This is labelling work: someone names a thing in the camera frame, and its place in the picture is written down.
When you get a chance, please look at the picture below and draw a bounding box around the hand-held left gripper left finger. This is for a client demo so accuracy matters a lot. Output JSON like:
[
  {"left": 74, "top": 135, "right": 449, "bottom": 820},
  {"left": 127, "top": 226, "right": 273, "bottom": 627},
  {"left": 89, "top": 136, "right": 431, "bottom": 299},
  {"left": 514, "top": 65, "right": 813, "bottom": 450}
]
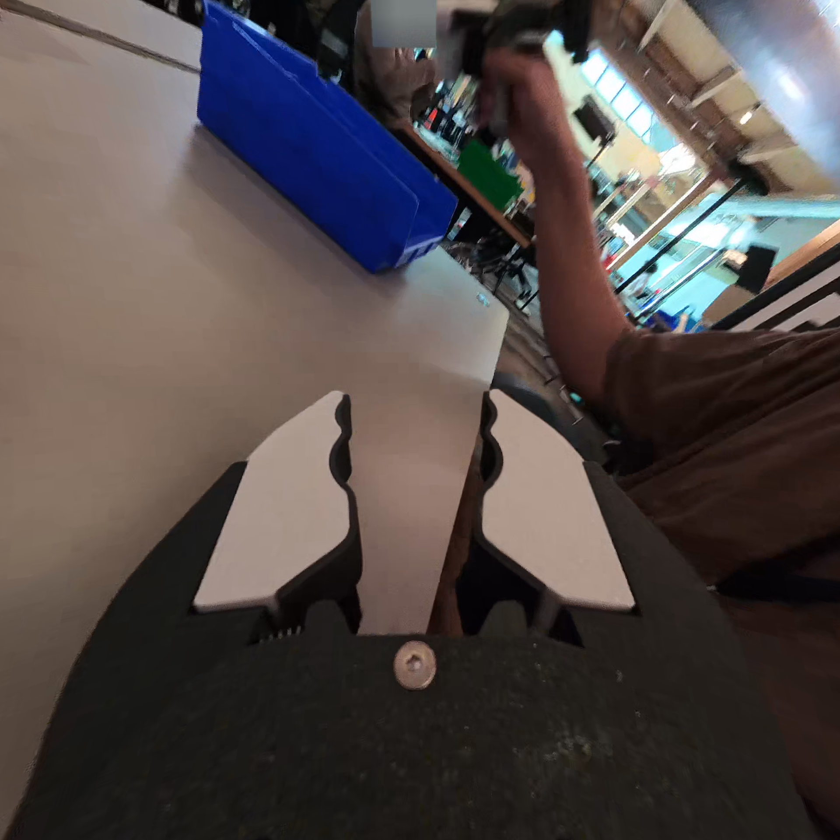
[{"left": 193, "top": 390, "right": 364, "bottom": 620}]

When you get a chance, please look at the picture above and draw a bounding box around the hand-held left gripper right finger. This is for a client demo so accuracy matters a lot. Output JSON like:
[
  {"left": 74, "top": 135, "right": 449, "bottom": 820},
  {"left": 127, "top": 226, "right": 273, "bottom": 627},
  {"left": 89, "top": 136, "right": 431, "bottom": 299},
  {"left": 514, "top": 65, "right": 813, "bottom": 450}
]
[{"left": 466, "top": 390, "right": 637, "bottom": 620}]

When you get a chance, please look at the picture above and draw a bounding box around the blue plastic bin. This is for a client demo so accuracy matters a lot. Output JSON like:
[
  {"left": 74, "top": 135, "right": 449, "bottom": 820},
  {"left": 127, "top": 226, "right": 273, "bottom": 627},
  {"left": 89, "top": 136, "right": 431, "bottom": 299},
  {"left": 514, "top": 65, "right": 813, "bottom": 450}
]
[{"left": 197, "top": 0, "right": 460, "bottom": 274}]

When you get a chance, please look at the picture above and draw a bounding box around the person's right forearm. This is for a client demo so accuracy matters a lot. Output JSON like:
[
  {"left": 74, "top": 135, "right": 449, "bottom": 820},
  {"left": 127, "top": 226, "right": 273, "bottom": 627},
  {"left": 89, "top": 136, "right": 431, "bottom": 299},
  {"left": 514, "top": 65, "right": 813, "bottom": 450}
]
[{"left": 519, "top": 125, "right": 634, "bottom": 408}]

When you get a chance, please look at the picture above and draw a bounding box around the grey desk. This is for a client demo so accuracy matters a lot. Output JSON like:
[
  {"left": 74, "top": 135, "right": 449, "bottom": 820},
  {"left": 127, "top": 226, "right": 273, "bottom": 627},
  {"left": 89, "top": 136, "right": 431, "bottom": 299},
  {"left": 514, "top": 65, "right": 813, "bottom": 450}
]
[{"left": 0, "top": 0, "right": 510, "bottom": 788}]

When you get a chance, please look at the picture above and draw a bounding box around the person's right hand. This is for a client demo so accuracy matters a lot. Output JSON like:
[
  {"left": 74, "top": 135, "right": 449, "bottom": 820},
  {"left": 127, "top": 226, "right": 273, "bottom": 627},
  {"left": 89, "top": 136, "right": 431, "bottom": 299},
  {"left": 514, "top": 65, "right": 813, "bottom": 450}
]
[{"left": 476, "top": 42, "right": 568, "bottom": 145}]

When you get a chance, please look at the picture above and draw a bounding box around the black office chair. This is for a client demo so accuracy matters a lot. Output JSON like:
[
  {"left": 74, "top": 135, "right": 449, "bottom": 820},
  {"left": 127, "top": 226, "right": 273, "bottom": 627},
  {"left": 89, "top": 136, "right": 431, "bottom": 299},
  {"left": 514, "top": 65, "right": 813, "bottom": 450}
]
[{"left": 489, "top": 374, "right": 620, "bottom": 463}]

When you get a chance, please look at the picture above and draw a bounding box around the black studio light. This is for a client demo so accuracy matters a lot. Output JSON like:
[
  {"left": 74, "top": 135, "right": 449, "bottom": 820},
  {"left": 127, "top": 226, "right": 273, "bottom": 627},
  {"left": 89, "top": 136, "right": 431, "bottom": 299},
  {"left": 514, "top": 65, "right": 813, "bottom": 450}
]
[{"left": 575, "top": 103, "right": 614, "bottom": 143}]

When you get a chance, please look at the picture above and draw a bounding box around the green plastic bin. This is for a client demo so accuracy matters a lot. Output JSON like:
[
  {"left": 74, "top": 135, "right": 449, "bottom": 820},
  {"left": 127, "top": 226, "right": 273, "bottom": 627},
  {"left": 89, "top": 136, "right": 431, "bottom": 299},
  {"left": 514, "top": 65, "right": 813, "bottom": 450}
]
[{"left": 456, "top": 138, "right": 529, "bottom": 214}]

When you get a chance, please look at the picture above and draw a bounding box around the person's brown clothing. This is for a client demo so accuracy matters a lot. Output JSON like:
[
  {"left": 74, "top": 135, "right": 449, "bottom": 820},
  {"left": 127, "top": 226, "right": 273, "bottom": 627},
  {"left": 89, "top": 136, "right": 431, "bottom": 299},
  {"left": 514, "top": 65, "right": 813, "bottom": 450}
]
[{"left": 598, "top": 322, "right": 840, "bottom": 840}]

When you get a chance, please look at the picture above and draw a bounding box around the black framed board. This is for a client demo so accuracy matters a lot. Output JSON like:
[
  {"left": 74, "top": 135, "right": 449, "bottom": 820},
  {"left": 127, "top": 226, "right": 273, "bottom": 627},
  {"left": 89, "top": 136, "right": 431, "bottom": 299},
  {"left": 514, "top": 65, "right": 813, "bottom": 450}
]
[{"left": 709, "top": 247, "right": 840, "bottom": 332}]

